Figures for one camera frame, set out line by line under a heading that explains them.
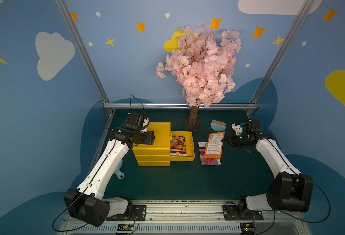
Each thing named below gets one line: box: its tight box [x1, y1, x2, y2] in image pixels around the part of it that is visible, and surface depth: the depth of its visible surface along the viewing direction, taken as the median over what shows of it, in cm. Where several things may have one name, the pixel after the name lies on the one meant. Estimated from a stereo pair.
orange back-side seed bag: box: [203, 131, 225, 159], surface depth 88 cm
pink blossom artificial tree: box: [155, 23, 242, 127], surface depth 73 cm
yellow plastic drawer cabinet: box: [131, 121, 172, 167], surface depth 82 cm
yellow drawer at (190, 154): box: [170, 130, 196, 162], surface depth 90 cm
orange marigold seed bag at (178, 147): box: [170, 135, 187, 157], surface depth 94 cm
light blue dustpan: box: [114, 158, 125, 180], surface depth 86 cm
